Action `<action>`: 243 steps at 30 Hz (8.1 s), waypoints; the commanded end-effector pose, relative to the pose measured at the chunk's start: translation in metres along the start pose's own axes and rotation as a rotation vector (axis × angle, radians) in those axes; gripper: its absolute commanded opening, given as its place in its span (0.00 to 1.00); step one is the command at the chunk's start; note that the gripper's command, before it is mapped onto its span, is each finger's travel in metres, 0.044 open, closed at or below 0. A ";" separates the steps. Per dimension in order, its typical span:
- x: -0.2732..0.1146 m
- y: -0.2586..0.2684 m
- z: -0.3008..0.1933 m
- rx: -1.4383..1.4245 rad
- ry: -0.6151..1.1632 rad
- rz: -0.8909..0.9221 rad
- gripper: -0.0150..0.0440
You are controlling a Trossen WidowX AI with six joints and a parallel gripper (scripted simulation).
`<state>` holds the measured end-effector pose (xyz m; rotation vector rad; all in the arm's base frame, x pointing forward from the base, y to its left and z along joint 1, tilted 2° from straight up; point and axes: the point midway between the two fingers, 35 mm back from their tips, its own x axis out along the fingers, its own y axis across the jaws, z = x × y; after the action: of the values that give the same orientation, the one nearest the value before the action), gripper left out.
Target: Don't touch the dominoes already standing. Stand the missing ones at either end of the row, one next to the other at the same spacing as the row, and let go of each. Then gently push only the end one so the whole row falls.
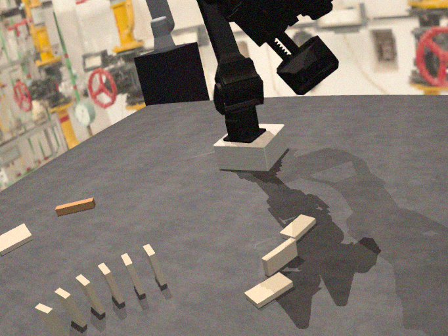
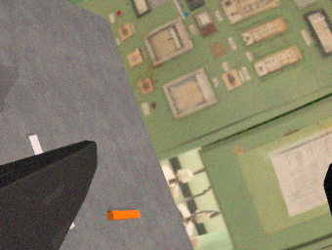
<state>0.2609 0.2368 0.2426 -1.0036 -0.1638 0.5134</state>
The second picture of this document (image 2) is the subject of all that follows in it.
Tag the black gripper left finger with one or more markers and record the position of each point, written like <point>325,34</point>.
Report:
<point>41,195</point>

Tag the orange domino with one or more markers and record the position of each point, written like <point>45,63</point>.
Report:
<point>120,215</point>

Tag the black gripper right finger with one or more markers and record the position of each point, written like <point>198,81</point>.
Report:
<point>328,186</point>

